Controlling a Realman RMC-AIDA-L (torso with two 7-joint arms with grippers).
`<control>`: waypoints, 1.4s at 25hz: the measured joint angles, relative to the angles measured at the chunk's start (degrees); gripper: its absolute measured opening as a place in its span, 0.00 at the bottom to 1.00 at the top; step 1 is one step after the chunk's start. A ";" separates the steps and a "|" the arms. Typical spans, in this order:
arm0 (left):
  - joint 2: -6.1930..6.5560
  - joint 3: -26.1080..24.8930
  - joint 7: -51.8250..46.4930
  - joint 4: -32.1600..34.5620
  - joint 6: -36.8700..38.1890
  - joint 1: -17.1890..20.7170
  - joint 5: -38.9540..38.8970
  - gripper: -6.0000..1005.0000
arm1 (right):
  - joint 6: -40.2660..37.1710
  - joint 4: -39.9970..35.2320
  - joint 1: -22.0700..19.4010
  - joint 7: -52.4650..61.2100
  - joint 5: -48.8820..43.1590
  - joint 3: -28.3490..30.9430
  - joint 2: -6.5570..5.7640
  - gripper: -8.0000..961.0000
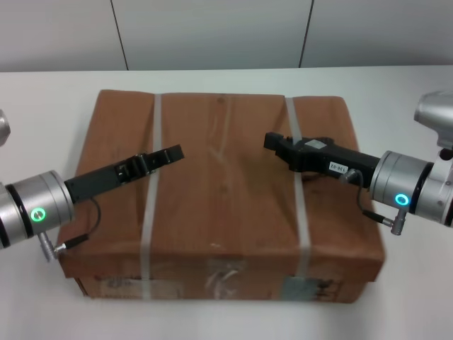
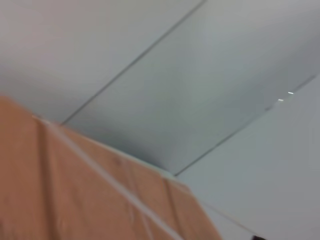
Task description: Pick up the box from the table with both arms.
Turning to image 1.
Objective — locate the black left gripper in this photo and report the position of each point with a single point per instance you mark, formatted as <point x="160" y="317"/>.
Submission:
<point x="95" y="182"/>

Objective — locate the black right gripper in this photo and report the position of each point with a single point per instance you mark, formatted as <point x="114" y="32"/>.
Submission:
<point x="318" y="156"/>

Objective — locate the brown cardboard box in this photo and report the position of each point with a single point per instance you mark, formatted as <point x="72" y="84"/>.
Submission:
<point x="226" y="198"/>

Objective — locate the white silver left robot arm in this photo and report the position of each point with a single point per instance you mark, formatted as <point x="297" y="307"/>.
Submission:
<point x="39" y="209"/>

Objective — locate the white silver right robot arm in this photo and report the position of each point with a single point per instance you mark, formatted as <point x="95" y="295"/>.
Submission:
<point x="403" y="184"/>

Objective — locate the grey label sticker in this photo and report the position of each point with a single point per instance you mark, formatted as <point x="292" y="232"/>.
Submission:
<point x="295" y="288"/>

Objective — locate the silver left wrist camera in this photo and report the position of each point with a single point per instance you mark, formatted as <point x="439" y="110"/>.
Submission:
<point x="3" y="127"/>

